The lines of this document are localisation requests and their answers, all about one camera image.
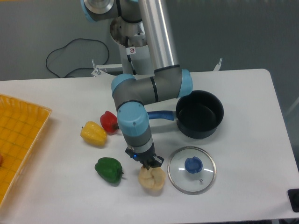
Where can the braided bread roll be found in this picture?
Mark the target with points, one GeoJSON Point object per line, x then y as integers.
{"type": "Point", "coordinates": [152, 178]}

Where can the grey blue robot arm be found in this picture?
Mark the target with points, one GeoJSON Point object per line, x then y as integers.
{"type": "Point", "coordinates": [132, 92]}

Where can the black object table corner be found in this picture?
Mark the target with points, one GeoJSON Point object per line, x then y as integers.
{"type": "Point", "coordinates": [293, 195]}

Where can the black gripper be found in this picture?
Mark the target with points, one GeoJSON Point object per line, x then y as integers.
{"type": "Point", "coordinates": [149, 159]}

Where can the black pot blue handle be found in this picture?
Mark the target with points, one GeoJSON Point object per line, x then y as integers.
{"type": "Point", "coordinates": [197, 115]}

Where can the red bell pepper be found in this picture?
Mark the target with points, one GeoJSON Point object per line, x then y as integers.
{"type": "Point", "coordinates": [109, 122]}

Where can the yellow bell pepper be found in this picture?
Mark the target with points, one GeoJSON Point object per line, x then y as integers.
{"type": "Point", "coordinates": [93, 134]}

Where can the green bell pepper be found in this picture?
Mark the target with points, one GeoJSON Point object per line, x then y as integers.
{"type": "Point", "coordinates": [110, 169]}

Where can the glass lid blue knob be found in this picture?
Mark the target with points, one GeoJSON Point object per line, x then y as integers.
{"type": "Point", "coordinates": [191, 170]}

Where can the yellow woven basket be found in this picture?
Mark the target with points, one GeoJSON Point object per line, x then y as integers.
{"type": "Point", "coordinates": [21, 124]}

